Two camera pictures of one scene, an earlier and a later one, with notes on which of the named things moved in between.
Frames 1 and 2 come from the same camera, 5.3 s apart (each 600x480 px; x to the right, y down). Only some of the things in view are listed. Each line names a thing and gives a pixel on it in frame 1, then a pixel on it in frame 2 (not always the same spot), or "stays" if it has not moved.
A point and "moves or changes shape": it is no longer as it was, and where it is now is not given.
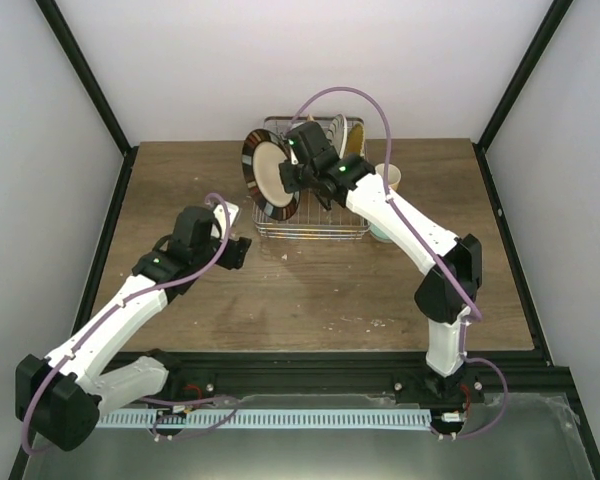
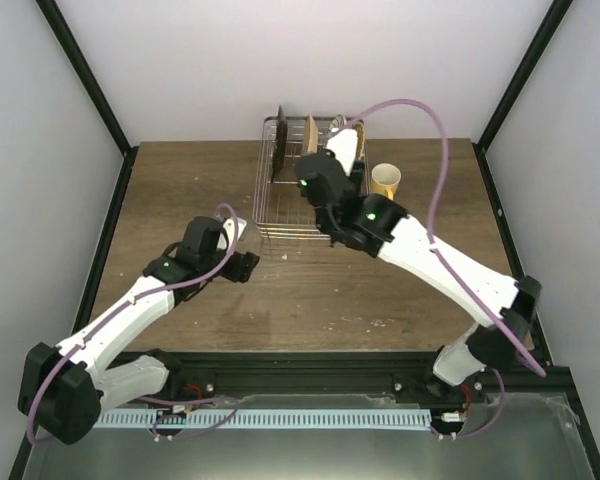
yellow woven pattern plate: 355,139 stays
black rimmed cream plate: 263,153 moves or changes shape
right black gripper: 288,183 to 358,166
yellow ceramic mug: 394,174 stays
